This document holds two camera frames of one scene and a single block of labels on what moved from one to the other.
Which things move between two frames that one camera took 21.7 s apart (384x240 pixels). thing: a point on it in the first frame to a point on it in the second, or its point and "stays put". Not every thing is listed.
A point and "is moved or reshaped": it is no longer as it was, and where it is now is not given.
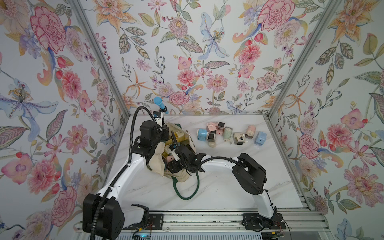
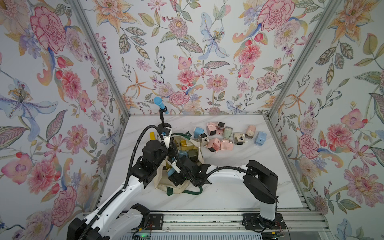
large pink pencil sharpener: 211,127 stays put
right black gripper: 173,165 to 175,178
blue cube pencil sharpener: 260,138 stays put
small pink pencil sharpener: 220,128 stays put
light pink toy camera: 250,132 stays put
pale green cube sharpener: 211,138 to 204,139
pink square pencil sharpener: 169,158 to 214,144
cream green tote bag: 172,158 is moved or reshaped
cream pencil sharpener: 238,138 stays put
